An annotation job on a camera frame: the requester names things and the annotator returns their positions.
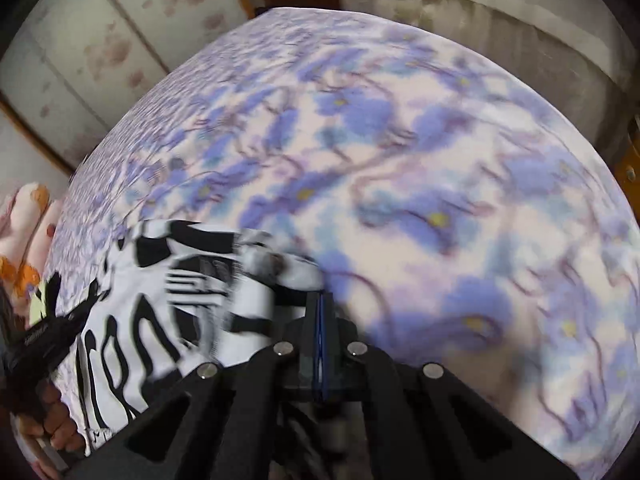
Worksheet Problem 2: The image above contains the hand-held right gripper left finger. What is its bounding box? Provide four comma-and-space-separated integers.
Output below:
65, 290, 321, 480

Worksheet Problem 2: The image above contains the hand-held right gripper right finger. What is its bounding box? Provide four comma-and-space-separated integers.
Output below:
320, 292, 581, 480

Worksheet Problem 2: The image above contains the purple floral blanket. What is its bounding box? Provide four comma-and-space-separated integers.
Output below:
42, 7, 640, 471

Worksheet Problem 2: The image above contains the folded green garment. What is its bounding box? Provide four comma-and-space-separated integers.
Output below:
27, 280, 63, 328

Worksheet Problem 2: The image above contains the person's left hand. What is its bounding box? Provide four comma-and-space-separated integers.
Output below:
14, 382, 88, 456

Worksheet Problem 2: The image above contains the black and white printed jacket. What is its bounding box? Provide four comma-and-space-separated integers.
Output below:
42, 217, 373, 480

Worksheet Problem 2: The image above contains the rolled pink bear quilt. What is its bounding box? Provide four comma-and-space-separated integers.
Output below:
0, 180, 63, 311

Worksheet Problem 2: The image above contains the beige cloth covered furniture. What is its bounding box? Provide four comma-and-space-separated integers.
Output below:
330, 0, 633, 166

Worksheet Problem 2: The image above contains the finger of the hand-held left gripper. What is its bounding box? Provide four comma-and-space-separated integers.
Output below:
64, 280, 103, 328
42, 271, 63, 320

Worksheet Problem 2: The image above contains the wooden drawer cabinet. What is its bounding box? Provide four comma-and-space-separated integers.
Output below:
612, 115, 640, 206

